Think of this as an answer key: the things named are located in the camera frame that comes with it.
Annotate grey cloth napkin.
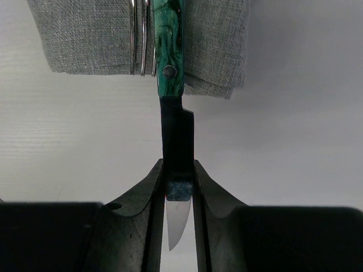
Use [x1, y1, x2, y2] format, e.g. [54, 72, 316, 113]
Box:
[28, 1, 251, 99]

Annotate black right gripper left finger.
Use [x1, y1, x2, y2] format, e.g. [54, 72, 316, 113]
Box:
[82, 160, 164, 271]

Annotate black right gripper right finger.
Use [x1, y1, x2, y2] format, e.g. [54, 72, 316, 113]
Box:
[193, 160, 248, 271]

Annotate knife with green handle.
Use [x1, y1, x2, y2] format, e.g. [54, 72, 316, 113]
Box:
[153, 0, 194, 250]

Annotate fork with green handle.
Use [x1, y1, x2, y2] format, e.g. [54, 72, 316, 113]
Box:
[128, 0, 151, 77]

